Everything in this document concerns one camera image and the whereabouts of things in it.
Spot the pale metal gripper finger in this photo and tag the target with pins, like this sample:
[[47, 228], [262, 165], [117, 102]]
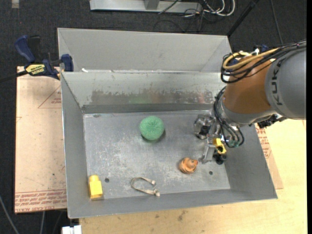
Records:
[[208, 152]]

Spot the orange striped toy animal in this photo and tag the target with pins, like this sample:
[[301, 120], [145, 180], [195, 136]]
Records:
[[187, 166]]

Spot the green mesh ball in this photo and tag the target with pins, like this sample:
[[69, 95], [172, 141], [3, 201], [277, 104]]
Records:
[[151, 128]]

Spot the grey metal bin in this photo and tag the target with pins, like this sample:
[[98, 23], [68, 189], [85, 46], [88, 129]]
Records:
[[136, 155]]

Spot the yellow plastic block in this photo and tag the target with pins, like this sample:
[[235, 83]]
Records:
[[95, 188]]

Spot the brown cardboard board, red print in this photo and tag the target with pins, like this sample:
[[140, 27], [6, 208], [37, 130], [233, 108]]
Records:
[[39, 140]]

